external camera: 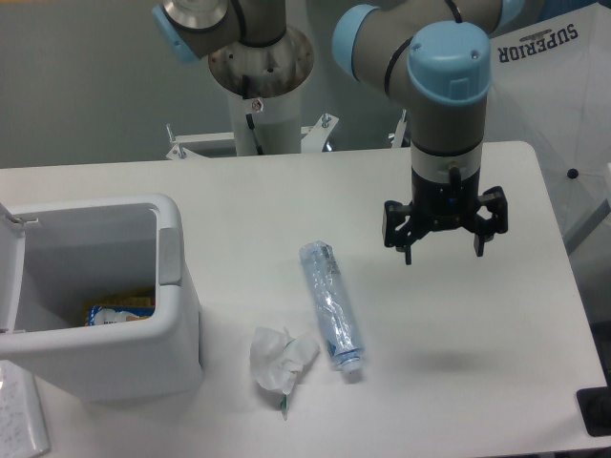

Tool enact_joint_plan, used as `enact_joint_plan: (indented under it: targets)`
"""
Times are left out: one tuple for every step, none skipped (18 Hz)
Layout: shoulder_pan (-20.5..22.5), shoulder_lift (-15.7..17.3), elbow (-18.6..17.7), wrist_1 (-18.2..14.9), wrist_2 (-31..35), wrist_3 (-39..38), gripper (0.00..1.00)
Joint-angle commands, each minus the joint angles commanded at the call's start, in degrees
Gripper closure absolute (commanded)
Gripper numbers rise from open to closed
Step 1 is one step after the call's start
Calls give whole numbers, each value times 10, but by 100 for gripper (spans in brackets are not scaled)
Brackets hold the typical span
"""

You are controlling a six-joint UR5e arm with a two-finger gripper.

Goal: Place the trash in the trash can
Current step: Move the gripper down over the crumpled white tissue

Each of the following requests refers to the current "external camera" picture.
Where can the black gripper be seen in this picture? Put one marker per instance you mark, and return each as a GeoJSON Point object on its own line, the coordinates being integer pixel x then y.
{"type": "Point", "coordinates": [438, 207]}

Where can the crushed clear plastic bottle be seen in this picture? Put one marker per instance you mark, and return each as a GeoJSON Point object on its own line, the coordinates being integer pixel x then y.
{"type": "Point", "coordinates": [336, 320]}

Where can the white tissue paper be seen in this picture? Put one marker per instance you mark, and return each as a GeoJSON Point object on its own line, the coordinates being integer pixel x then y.
{"type": "Point", "coordinates": [276, 360]}

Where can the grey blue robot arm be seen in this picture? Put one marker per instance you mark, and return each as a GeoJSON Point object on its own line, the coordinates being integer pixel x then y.
{"type": "Point", "coordinates": [433, 58]}

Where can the white plastic trash can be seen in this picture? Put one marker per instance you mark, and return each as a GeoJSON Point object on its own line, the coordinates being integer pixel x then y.
{"type": "Point", "coordinates": [56, 256]}

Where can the white superior umbrella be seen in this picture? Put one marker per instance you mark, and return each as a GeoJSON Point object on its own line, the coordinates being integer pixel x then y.
{"type": "Point", "coordinates": [551, 89]}

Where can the black device at edge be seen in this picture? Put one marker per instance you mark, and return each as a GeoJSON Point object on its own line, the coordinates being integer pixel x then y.
{"type": "Point", "coordinates": [594, 406]}

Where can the yellow blue snack wrapper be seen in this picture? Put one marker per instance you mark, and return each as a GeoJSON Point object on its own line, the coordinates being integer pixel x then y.
{"type": "Point", "coordinates": [123, 307]}

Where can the white notepad with writing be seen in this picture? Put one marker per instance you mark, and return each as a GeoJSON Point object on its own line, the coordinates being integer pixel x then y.
{"type": "Point", "coordinates": [23, 428]}

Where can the white metal mounting frame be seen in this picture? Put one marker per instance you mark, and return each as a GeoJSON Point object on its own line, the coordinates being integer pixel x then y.
{"type": "Point", "coordinates": [314, 139]}

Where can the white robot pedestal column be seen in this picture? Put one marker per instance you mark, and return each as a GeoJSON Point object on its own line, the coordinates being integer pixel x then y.
{"type": "Point", "coordinates": [264, 85]}

